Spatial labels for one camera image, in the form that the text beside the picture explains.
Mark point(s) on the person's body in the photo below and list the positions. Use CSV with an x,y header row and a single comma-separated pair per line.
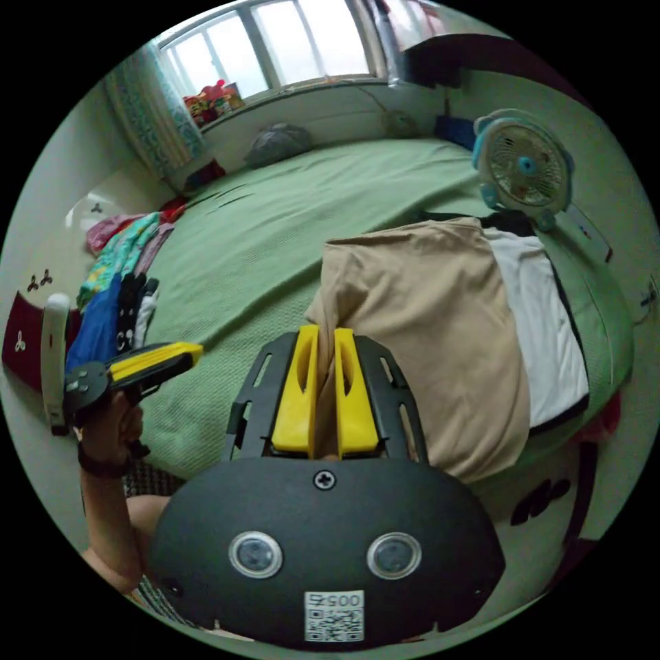
x,y
149,515

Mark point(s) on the dark wooden cupboard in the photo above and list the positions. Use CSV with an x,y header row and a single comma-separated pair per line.
x,y
464,56

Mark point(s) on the person's left forearm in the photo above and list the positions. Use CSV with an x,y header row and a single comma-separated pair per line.
x,y
108,526

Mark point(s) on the patterned turquoise curtain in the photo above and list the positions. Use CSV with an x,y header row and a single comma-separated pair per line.
x,y
152,113

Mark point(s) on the white shirt with black trim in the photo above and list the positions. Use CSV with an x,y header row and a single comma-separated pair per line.
x,y
536,319

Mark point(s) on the window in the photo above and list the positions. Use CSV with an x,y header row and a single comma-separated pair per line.
x,y
289,41

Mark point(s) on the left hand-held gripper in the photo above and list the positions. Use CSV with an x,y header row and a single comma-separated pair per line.
x,y
87,389

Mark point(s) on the colourful toys heap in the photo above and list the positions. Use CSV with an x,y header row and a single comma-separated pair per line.
x,y
211,103

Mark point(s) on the dark yellow t-shirt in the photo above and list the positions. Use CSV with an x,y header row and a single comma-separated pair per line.
x,y
428,335

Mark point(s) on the pile of clothes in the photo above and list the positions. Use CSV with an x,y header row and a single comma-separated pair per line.
x,y
111,273

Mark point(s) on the bed with green mat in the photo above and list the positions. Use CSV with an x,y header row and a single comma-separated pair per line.
x,y
268,232

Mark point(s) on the grey bag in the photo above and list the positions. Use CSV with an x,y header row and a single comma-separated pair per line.
x,y
278,144

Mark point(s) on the blue and white fan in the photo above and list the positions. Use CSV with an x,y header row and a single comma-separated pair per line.
x,y
523,167

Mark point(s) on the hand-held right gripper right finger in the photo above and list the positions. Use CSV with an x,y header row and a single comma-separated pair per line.
x,y
356,402

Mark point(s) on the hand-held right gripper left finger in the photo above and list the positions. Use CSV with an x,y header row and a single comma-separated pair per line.
x,y
296,397

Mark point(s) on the person's left hand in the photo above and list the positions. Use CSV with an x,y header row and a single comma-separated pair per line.
x,y
111,433

